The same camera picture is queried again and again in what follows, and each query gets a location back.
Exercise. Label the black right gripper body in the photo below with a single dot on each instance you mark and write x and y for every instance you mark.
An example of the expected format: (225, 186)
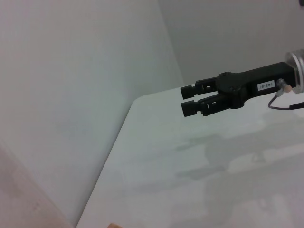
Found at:
(251, 83)

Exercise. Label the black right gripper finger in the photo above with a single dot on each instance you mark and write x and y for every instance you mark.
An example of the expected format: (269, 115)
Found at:
(204, 107)
(199, 89)

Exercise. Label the wooden dispenser stand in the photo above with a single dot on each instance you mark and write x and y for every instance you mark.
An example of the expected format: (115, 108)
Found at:
(115, 225)

